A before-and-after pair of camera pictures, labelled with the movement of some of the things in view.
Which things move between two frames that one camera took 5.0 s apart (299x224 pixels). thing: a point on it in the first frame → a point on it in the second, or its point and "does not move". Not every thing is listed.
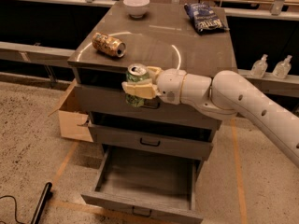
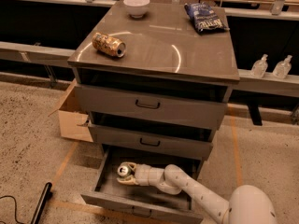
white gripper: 170,85 → 143,174
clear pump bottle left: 259,67 does not move
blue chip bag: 205,19 does not move
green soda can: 136,72 → 124,170
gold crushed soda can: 108,44 does not move
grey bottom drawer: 147,184 does not move
